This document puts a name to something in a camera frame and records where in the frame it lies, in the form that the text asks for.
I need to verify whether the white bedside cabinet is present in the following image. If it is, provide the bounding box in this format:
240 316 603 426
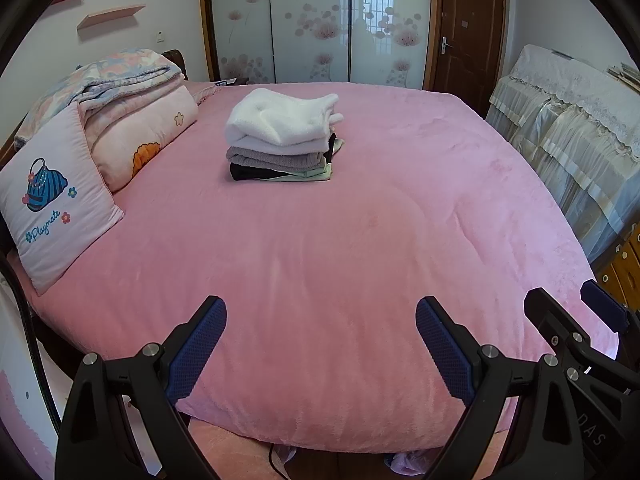
0 280 58 461

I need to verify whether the pink pillow orange flower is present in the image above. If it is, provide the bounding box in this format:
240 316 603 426
77 82 200 193

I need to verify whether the white fluffy cardigan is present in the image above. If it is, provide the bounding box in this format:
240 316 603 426
223 88 345 153

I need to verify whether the pale folded garment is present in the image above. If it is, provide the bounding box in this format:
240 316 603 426
270 132 346 182

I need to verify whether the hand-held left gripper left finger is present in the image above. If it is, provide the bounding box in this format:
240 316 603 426
55 296 228 480

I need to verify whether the lace-covered furniture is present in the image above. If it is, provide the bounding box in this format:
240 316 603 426
486 44 640 263

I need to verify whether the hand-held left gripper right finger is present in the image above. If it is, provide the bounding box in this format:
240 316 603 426
416 296 588 480

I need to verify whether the black folded garment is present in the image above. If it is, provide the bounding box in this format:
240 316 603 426
229 161 288 181

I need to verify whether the brown wooden door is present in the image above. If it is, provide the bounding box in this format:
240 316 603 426
424 0 507 116

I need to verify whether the flower-print sliding wardrobe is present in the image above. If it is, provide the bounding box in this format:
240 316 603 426
199 0 441 90

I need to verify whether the floral folded blanket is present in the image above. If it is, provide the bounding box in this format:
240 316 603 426
15 49 185 148

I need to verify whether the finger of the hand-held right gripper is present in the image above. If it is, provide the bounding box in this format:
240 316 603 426
522 287 618 363
580 280 631 333

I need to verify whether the pink pillow with bag print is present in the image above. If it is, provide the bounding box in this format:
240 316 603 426
0 102 125 297

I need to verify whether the flat pink pillow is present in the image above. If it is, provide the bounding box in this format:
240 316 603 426
187 81 221 106

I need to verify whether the yellow wooden drawer cabinet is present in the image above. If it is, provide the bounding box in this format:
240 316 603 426
595 225 640 311

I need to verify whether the pink bed blanket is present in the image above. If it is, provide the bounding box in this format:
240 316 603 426
15 81 618 453

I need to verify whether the wooden headboard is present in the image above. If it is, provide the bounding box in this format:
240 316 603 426
161 49 190 82

